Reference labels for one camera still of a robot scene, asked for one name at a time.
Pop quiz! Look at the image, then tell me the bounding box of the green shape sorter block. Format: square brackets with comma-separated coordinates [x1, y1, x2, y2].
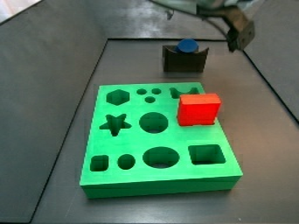
[79, 82, 243, 199]

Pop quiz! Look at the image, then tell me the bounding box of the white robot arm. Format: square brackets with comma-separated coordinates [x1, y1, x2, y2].
[150, 0, 266, 15]

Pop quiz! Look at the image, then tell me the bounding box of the black curved fixture stand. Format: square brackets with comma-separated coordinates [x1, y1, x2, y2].
[163, 45, 210, 73]

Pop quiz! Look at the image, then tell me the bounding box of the red rectangular block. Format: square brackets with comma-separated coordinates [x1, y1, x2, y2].
[178, 94, 222, 126]

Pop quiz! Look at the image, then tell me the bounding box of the blue oval cylinder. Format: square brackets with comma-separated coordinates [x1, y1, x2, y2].
[175, 38, 199, 53]

